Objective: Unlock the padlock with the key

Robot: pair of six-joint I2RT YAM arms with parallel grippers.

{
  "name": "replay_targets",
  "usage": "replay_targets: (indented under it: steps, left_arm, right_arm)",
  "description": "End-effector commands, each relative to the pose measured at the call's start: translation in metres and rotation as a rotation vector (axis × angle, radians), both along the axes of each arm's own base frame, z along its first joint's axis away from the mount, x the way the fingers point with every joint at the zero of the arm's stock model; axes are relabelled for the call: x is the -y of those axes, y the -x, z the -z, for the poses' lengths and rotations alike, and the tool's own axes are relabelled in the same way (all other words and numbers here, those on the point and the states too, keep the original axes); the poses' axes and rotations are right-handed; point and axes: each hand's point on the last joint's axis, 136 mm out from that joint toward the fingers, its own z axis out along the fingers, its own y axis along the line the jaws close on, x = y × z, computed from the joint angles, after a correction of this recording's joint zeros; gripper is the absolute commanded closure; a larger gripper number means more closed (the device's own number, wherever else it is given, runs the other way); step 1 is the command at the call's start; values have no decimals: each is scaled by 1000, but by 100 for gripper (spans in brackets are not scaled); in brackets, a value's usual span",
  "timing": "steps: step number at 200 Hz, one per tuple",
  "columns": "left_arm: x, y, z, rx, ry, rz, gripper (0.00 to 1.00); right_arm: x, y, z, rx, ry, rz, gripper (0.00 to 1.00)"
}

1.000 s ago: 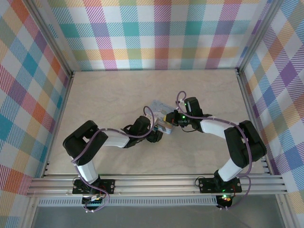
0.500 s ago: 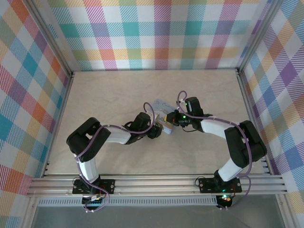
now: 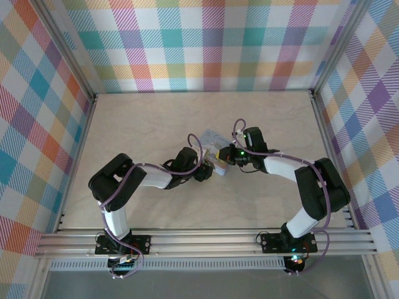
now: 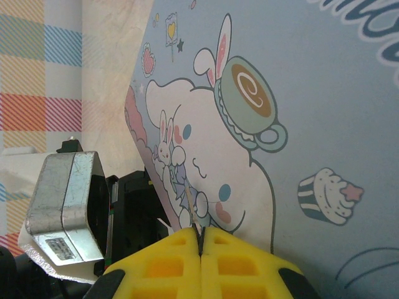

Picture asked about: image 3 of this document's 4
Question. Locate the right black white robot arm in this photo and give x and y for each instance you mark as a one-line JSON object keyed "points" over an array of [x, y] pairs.
{"points": [[330, 187]]}

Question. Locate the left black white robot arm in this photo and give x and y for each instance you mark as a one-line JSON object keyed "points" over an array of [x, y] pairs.
{"points": [[115, 174]]}

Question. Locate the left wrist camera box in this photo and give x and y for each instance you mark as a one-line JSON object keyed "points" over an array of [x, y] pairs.
{"points": [[202, 154]]}

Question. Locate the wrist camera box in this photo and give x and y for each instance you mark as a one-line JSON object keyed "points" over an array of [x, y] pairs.
{"points": [[239, 137], [202, 154]]}

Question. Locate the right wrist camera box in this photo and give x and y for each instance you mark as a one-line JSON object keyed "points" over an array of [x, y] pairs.
{"points": [[239, 137]]}

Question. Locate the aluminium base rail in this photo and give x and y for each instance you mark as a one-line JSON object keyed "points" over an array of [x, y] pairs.
{"points": [[202, 243]]}

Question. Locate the aluminium side rail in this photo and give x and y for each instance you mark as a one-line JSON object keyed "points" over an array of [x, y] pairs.
{"points": [[327, 140], [81, 140]]}

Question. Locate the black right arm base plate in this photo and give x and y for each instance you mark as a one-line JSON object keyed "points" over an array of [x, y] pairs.
{"points": [[271, 243]]}

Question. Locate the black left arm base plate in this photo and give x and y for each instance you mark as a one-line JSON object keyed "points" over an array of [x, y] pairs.
{"points": [[141, 244]]}

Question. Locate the aluminium frame post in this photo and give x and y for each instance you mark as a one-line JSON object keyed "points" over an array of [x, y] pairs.
{"points": [[341, 46], [67, 46]]}

